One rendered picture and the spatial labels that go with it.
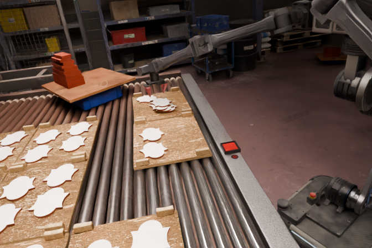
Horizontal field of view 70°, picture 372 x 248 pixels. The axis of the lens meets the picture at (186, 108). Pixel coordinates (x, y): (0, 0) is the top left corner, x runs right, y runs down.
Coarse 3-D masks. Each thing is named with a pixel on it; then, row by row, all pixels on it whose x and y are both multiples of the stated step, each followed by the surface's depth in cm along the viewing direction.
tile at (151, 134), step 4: (148, 128) 144; (152, 128) 144; (144, 132) 140; (148, 132) 140; (152, 132) 140; (156, 132) 139; (160, 132) 139; (140, 136) 139; (144, 136) 137; (148, 136) 137; (152, 136) 136; (156, 136) 136; (160, 136) 136; (144, 140) 134; (148, 140) 134; (152, 140) 133; (156, 140) 133
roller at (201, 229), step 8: (160, 88) 210; (184, 168) 115; (184, 176) 111; (184, 184) 108; (192, 184) 106; (192, 192) 101; (192, 200) 98; (192, 208) 95; (200, 208) 95; (192, 216) 93; (200, 216) 91; (200, 224) 88; (200, 232) 85; (208, 232) 86; (200, 240) 83; (208, 240) 82
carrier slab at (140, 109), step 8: (160, 96) 186; (168, 96) 185; (176, 96) 184; (136, 104) 177; (144, 104) 176; (176, 104) 172; (184, 104) 171; (136, 112) 166; (144, 112) 165; (152, 112) 164; (160, 112) 163; (168, 112) 162; (176, 112) 161; (192, 112) 159; (152, 120) 155
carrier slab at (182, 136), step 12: (168, 120) 153; (180, 120) 152; (192, 120) 150; (168, 132) 140; (180, 132) 139; (192, 132) 138; (144, 144) 132; (168, 144) 130; (180, 144) 129; (192, 144) 128; (204, 144) 127; (144, 156) 123; (168, 156) 121; (180, 156) 120; (192, 156) 120; (204, 156) 120; (144, 168) 117
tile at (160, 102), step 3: (156, 99) 172; (159, 99) 172; (162, 99) 171; (165, 99) 171; (153, 102) 168; (156, 102) 167; (159, 102) 167; (162, 102) 166; (165, 102) 166; (168, 102) 166; (156, 105) 163; (159, 105) 163; (162, 105) 163; (165, 105) 162; (168, 105) 164
